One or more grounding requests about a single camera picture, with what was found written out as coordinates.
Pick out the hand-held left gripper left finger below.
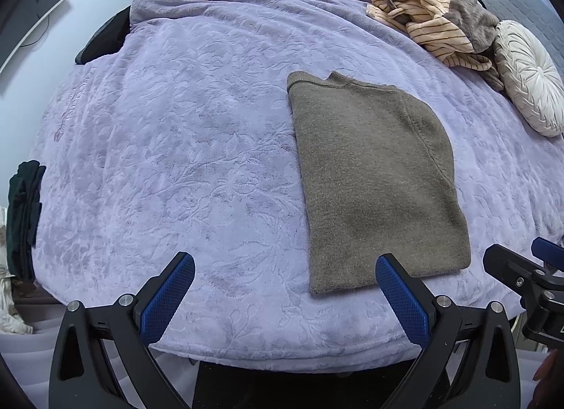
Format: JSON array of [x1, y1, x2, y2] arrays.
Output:
[[48, 251, 197, 409]]

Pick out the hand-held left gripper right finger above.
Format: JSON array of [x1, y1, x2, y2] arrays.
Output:
[[374, 252, 521, 409]]

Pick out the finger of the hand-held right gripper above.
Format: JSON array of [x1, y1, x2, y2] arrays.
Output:
[[482, 244, 545, 299], [531, 236, 564, 276]]

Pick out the olive knit sweater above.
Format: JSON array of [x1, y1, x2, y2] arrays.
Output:
[[286, 71, 472, 296]]

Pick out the dark green clothes pile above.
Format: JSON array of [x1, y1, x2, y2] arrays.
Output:
[[6, 161, 47, 282]]

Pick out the person's right hand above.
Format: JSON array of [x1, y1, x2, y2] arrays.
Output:
[[529, 349, 564, 409]]

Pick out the lilac embossed blanket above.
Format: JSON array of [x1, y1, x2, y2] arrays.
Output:
[[29, 0, 564, 374]]

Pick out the beige crumpled cloth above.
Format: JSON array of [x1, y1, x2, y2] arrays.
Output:
[[0, 210, 35, 336]]

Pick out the round pleated white cushion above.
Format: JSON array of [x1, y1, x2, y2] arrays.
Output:
[[492, 20, 564, 138]]

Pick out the brown fuzzy garment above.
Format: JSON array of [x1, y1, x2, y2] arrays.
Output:
[[381, 0, 505, 92]]

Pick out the curved monitor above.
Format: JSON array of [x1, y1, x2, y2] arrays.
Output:
[[0, 0, 72, 79]]

